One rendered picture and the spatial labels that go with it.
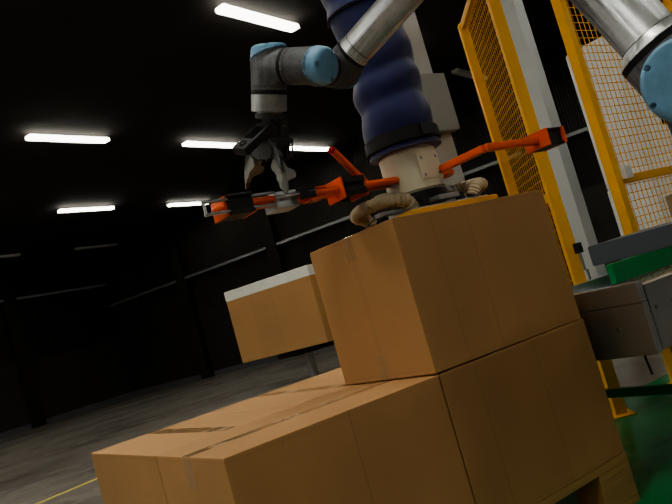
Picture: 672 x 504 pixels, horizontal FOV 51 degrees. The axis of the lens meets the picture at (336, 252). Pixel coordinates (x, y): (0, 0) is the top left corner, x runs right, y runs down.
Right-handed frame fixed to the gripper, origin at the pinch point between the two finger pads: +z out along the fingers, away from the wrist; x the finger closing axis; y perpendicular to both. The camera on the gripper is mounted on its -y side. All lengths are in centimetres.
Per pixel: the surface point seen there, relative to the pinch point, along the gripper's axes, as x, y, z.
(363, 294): -16.9, 20.0, 28.0
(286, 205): -5.8, 2.2, 3.0
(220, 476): -30, -42, 51
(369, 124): -3.3, 38.8, -16.6
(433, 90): 69, 180, -29
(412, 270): -34.1, 18.0, 18.2
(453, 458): -51, 13, 61
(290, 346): 115, 124, 101
